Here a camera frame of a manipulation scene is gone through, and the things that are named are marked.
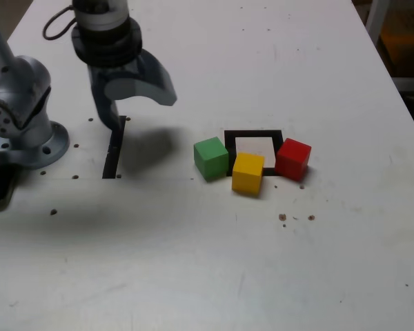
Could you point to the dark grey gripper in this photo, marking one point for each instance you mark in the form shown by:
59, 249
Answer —
114, 69

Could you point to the green cube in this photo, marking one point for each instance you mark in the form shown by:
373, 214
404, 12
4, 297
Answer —
210, 158

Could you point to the yellow cube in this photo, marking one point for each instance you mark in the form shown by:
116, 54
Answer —
248, 174

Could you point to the red cube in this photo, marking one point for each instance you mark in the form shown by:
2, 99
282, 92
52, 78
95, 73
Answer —
293, 158

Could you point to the black tape square outline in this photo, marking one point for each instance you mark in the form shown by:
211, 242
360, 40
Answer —
229, 138

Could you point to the black tape strip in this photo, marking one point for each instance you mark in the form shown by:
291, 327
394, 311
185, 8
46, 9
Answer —
110, 162

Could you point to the yellow box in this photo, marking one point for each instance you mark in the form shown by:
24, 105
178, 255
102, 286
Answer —
407, 48

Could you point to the white metal frame leg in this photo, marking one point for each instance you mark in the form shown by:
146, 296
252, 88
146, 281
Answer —
374, 20

